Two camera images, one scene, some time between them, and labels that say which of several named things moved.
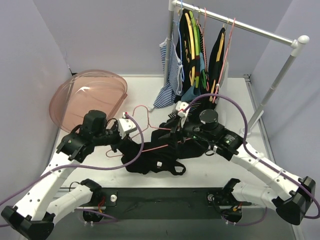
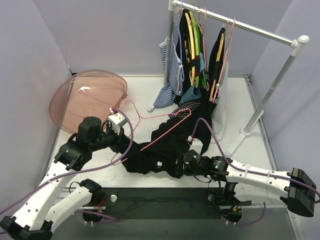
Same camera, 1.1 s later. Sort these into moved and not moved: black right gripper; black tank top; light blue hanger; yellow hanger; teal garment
Moved: black right gripper
Not moved: black tank top; light blue hanger; teal garment; yellow hanger
